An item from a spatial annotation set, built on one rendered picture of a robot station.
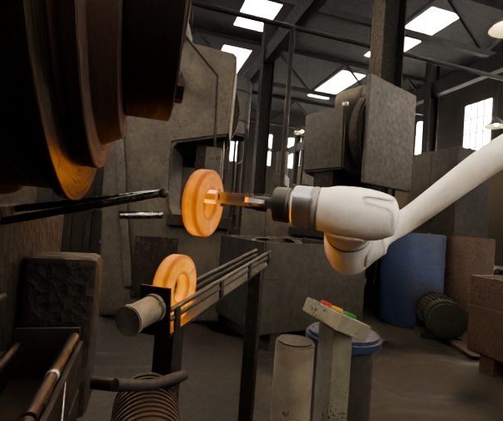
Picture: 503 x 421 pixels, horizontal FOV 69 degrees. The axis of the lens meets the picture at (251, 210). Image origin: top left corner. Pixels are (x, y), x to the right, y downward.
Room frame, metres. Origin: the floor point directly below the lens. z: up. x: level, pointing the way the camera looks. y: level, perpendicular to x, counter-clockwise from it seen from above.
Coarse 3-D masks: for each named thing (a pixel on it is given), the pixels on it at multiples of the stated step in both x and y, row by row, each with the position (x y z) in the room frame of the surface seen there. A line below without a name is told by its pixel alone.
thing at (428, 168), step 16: (416, 160) 5.08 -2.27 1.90; (432, 160) 4.83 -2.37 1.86; (448, 160) 4.60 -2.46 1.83; (416, 176) 5.07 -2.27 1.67; (432, 176) 4.82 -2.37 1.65; (416, 192) 5.05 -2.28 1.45; (480, 192) 4.63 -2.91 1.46; (448, 208) 4.56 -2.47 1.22; (464, 208) 4.53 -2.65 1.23; (480, 208) 4.64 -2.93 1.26; (432, 224) 4.77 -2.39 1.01; (448, 224) 4.55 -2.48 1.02; (464, 224) 4.53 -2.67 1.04; (480, 224) 4.64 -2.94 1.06
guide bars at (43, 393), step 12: (72, 336) 0.45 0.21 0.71; (72, 348) 0.42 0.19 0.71; (60, 360) 0.38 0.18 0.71; (60, 372) 0.36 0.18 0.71; (48, 384) 0.33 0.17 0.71; (36, 396) 0.30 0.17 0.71; (48, 396) 0.31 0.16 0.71; (36, 408) 0.29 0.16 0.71; (24, 420) 0.27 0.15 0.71; (36, 420) 0.28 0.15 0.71
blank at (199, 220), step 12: (192, 180) 0.78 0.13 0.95; (204, 180) 0.79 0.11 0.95; (216, 180) 0.85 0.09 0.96; (192, 192) 0.76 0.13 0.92; (204, 192) 0.79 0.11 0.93; (192, 204) 0.76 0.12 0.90; (216, 204) 0.87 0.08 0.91; (192, 216) 0.77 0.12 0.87; (204, 216) 0.81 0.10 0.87; (216, 216) 0.87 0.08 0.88; (192, 228) 0.79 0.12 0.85; (204, 228) 0.82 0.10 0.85
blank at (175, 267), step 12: (168, 264) 0.81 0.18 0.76; (180, 264) 0.84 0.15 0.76; (192, 264) 0.89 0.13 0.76; (156, 276) 0.79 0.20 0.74; (168, 276) 0.79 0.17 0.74; (180, 276) 0.88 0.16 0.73; (192, 276) 0.90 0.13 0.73; (180, 288) 0.89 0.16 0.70; (192, 288) 0.90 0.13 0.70; (180, 300) 0.86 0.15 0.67; (192, 300) 0.91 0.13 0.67
